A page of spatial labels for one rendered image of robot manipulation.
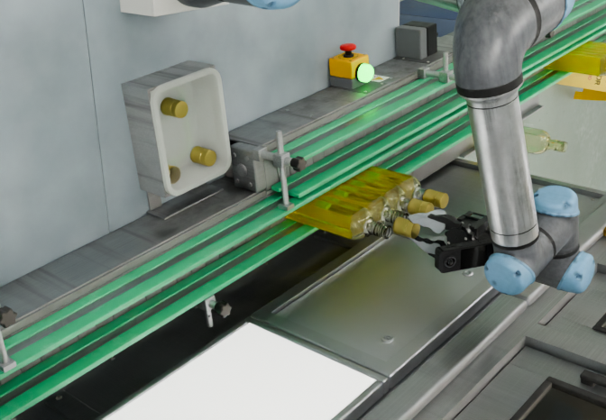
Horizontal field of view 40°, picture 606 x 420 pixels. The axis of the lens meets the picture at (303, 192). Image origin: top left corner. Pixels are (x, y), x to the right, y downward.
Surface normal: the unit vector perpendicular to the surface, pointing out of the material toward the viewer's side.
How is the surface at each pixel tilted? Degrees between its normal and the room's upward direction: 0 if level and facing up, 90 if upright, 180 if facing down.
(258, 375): 90
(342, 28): 0
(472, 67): 85
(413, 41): 90
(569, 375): 90
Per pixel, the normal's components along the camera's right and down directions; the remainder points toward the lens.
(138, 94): -0.66, 0.37
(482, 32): -0.39, 0.01
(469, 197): -0.09, -0.90
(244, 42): 0.75, 0.22
